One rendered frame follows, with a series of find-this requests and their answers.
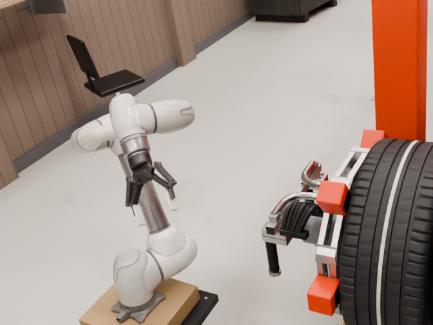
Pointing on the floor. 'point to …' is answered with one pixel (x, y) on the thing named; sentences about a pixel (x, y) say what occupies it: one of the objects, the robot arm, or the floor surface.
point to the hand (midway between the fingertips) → (156, 215)
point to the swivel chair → (131, 79)
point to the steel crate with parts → (286, 9)
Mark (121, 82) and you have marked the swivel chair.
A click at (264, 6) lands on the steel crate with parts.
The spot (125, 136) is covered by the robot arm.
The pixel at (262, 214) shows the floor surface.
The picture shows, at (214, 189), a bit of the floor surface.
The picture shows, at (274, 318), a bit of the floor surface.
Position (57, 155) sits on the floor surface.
